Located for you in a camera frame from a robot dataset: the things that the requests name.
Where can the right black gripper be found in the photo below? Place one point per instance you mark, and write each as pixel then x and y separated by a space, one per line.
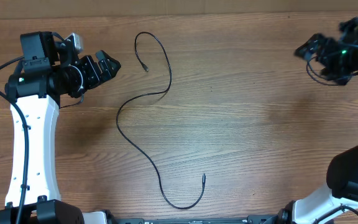
pixel 325 46

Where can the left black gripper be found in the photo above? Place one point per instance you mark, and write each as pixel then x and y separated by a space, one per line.
pixel 94 76

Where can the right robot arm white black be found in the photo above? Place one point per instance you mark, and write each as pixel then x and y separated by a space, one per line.
pixel 339 193

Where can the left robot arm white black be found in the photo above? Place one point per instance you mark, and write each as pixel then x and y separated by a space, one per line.
pixel 50 66

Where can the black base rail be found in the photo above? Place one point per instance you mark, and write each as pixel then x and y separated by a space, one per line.
pixel 197 220

